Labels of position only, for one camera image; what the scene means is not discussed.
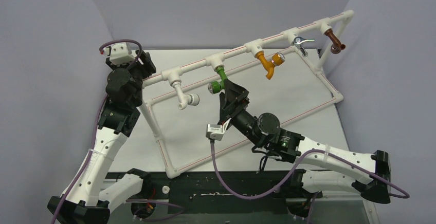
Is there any green plastic faucet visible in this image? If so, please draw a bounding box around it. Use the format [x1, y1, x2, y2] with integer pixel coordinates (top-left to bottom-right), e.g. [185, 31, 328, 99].
[208, 66, 227, 94]

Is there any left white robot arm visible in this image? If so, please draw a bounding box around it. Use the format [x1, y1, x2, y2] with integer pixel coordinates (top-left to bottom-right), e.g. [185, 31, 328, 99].
[47, 50, 156, 223]

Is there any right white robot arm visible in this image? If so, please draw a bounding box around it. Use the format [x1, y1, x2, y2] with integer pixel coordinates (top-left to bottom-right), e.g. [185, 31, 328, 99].
[208, 79, 393, 204]

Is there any white plastic faucet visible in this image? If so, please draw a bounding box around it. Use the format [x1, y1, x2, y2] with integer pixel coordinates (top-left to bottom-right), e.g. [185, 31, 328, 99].
[171, 81, 200, 110]

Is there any orange plastic faucet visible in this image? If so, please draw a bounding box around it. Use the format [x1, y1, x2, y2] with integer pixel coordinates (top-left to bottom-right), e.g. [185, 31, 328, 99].
[255, 51, 285, 80]

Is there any chrome metal faucet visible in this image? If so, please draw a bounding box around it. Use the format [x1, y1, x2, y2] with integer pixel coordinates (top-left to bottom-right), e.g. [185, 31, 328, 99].
[292, 36, 315, 57]

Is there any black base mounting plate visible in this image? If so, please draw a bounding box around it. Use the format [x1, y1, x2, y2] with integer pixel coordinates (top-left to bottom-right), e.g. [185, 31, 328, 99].
[129, 170, 358, 215]

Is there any brown plastic faucet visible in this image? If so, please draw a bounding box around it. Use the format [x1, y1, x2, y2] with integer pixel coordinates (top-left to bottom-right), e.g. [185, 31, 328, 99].
[324, 29, 346, 54]

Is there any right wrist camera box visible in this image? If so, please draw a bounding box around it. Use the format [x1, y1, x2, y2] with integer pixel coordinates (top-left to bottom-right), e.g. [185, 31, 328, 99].
[205, 119, 231, 141]

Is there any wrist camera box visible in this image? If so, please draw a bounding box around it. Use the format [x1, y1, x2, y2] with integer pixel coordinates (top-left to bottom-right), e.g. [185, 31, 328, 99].
[205, 119, 231, 141]
[101, 42, 136, 68]

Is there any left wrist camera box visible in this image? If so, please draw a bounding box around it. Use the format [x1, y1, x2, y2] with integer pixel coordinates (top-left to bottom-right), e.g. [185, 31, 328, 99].
[101, 42, 136, 68]

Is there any white PVC pipe frame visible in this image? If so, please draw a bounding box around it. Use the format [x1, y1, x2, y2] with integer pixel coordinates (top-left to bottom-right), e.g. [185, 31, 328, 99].
[140, 10, 354, 179]

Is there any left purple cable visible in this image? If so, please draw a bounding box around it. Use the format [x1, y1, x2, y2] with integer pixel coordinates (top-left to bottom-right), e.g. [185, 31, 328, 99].
[50, 40, 143, 224]

